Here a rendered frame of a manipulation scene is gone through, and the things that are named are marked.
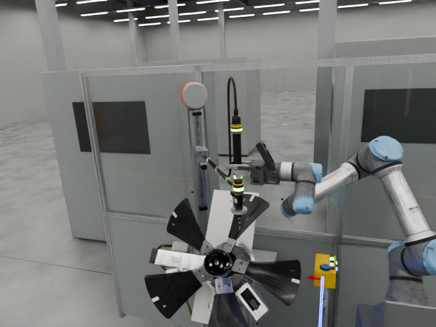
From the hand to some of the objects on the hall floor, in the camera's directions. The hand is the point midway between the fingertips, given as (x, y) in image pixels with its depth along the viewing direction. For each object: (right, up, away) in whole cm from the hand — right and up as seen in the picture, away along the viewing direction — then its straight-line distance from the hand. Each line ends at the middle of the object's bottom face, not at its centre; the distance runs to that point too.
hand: (231, 163), depth 135 cm
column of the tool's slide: (-10, -140, +114) cm, 181 cm away
